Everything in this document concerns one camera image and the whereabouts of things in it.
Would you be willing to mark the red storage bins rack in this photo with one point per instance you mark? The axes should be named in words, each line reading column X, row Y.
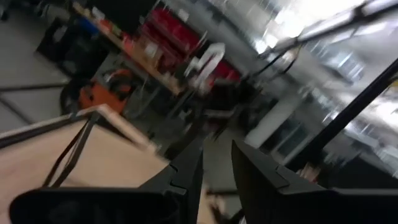
column 174, row 31

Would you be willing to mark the orange shop vacuum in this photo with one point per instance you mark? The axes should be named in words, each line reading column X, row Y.
column 99, row 96
column 66, row 96

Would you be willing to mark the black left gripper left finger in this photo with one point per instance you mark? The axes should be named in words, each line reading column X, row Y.
column 174, row 193

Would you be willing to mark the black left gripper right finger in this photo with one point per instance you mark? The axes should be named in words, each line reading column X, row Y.
column 280, row 199

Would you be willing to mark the white device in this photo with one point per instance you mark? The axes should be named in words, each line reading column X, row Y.
column 211, row 56

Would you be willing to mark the black cart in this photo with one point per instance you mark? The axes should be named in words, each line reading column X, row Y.
column 71, row 53

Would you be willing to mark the wooden workbench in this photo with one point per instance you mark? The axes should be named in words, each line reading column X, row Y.
column 168, row 81

